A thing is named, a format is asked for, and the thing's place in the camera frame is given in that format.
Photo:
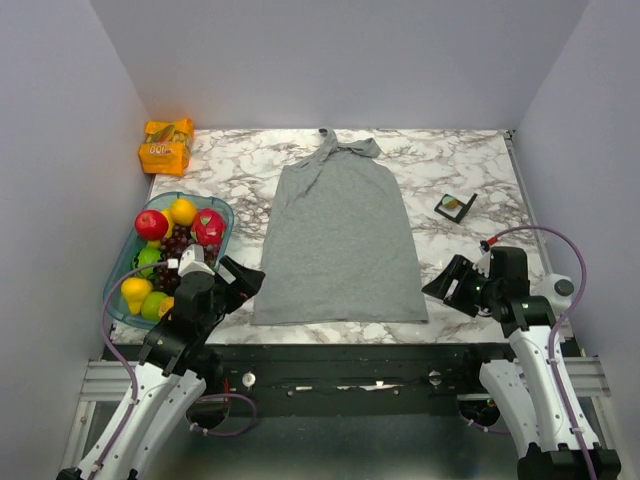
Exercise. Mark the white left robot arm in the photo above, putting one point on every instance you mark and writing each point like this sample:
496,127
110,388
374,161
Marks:
173,370

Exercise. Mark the yellow lemon under apple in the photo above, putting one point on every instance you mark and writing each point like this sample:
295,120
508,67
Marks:
168,232

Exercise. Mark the orange snack bag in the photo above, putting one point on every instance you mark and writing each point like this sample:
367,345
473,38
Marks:
166,149

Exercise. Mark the teal plastic fruit tray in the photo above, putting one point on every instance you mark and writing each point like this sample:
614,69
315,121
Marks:
115,304

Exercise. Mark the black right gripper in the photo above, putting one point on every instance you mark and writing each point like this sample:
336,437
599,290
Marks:
460,268

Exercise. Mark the grey tank top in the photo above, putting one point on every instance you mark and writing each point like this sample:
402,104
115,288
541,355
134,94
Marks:
339,245

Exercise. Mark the red dragon fruit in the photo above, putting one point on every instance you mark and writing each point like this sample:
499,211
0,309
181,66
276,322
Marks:
208,228

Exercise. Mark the red apple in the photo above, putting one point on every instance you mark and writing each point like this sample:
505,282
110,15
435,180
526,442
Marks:
150,225

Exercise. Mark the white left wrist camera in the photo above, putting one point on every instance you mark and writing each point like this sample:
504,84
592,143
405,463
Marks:
192,257

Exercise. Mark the dark purple grape bunch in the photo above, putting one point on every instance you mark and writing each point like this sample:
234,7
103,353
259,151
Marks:
167,280

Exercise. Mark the black brooch display box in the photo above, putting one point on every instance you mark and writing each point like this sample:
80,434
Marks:
457,215

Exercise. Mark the orange yellow fruit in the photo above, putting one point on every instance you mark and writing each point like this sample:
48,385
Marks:
165,306

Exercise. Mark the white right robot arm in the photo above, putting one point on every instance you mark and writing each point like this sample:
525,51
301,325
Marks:
533,391

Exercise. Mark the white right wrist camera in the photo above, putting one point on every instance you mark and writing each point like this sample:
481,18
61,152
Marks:
482,265

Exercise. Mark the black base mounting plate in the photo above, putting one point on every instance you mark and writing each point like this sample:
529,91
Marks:
313,380

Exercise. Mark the green lime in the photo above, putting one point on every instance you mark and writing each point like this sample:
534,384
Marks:
151,306

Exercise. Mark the aluminium rail frame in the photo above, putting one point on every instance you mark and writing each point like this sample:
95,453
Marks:
230,414

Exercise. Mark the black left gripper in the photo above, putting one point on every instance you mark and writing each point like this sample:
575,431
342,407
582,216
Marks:
247,281

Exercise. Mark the white bottle black cap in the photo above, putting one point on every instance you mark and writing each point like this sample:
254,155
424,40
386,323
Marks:
557,289

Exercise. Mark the colourful round brooch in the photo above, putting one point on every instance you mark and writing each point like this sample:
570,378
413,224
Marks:
449,203

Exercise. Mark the yellow pear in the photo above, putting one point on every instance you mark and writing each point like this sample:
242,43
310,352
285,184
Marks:
134,291

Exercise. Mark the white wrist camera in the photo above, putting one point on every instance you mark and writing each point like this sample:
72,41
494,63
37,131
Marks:
482,265
192,257

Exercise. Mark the green striped melon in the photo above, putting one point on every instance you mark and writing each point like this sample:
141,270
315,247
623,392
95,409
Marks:
145,259

